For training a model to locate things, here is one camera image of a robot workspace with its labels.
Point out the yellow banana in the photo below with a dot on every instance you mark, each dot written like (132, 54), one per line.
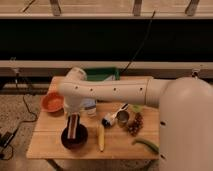
(101, 137)

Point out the wooden table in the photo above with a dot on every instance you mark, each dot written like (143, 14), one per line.
(46, 140)

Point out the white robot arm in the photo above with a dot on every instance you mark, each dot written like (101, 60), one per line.
(185, 113)

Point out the green pepper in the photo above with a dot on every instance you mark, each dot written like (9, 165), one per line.
(148, 143)

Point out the bunch of dark grapes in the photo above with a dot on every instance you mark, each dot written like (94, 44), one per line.
(135, 126)

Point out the white blue can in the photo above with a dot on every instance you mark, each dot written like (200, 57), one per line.
(90, 107)

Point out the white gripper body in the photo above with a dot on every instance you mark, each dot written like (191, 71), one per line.
(72, 105)

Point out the silver metal cup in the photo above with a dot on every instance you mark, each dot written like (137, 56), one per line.
(122, 118)

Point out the orange bowl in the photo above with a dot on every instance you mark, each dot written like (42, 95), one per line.
(52, 102)

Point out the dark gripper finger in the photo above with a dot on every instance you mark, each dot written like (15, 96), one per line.
(68, 126)
(78, 125)

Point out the green bin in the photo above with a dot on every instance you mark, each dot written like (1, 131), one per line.
(101, 74)

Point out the light green small item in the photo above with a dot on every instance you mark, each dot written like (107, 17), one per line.
(136, 108)

